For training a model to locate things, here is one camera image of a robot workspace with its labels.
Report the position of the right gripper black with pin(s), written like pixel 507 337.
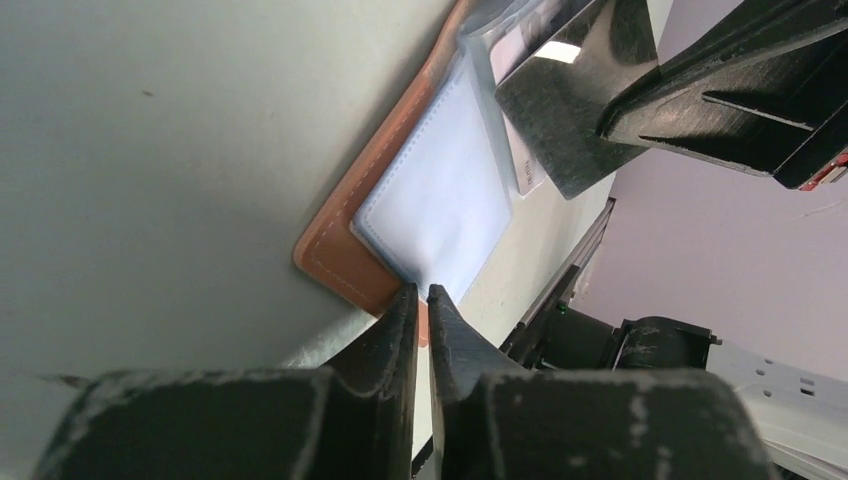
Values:
pixel 764 92

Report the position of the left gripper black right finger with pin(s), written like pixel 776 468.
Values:
pixel 493 419

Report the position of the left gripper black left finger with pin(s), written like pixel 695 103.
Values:
pixel 350 418

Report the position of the brown leather card holder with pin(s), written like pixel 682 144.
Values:
pixel 430 195

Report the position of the aluminium frame front rail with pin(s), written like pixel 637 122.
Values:
pixel 561 284

